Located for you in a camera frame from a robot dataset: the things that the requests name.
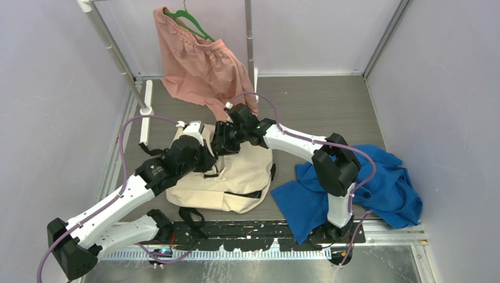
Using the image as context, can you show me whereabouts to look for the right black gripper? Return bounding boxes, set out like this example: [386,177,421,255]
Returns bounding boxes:
[209,121,247,157]

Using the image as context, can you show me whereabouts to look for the beige canvas backpack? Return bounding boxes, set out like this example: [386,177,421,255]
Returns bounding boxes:
[139,123,277,215]

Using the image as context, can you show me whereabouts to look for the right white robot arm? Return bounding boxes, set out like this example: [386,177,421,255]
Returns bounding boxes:
[211,103,361,242]

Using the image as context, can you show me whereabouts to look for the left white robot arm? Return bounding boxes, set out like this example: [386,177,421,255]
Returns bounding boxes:
[47,135,217,280]

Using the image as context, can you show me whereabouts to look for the white clothes rack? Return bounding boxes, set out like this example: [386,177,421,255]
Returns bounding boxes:
[77,0,258,146]

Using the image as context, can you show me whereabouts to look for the pink cloth garment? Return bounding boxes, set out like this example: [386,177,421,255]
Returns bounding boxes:
[153,6,258,121]

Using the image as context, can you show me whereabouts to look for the green clothes hanger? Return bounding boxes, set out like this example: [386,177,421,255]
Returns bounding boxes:
[162,1,216,42]

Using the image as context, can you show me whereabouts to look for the blue cloth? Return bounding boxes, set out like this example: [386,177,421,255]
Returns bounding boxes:
[271,144,423,243]

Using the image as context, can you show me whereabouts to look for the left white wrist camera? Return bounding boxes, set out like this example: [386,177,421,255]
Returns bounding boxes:
[176,121,205,146]

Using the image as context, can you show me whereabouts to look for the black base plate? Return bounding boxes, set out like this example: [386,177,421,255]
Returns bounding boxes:
[133,219,366,253]

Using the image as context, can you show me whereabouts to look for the white slotted cable duct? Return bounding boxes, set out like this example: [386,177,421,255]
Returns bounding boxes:
[104,245,332,261]

